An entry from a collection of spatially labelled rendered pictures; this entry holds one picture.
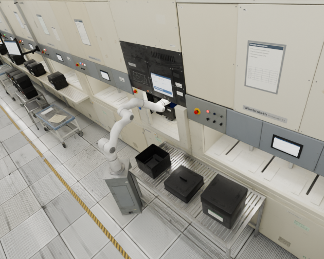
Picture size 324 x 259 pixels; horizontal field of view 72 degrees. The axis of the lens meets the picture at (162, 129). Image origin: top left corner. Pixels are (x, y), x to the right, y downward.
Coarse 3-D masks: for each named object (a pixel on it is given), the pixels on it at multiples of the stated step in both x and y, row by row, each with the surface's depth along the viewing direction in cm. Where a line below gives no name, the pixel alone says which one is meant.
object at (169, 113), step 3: (165, 105) 280; (168, 105) 297; (165, 108) 284; (168, 108) 279; (171, 108) 274; (174, 108) 276; (165, 111) 287; (168, 111) 282; (171, 111) 277; (174, 111) 278; (165, 114) 291; (168, 114) 286; (171, 114) 281; (174, 114) 280; (168, 117) 290; (171, 117) 285; (174, 117) 283; (171, 120) 289
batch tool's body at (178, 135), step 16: (128, 48) 235; (144, 48) 216; (160, 48) 200; (128, 64) 252; (144, 64) 230; (160, 64) 211; (176, 64) 196; (176, 80) 207; (144, 96) 267; (160, 96) 240; (176, 96) 220; (144, 112) 288; (160, 112) 306; (176, 112) 226; (144, 128) 313; (160, 128) 287; (176, 128) 282; (176, 144) 272; (192, 160) 266
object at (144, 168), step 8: (152, 144) 258; (144, 152) 253; (152, 152) 263; (160, 152) 255; (136, 160) 246; (144, 160) 258; (152, 160) 260; (160, 160) 258; (168, 160) 244; (144, 168) 242; (152, 168) 229; (160, 168) 239; (152, 176) 237
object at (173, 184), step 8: (184, 168) 231; (176, 176) 225; (184, 176) 223; (192, 176) 222; (200, 176) 220; (168, 184) 219; (176, 184) 217; (184, 184) 216; (192, 184) 214; (200, 184) 219; (176, 192) 213; (184, 192) 209; (192, 192) 212; (184, 200) 211
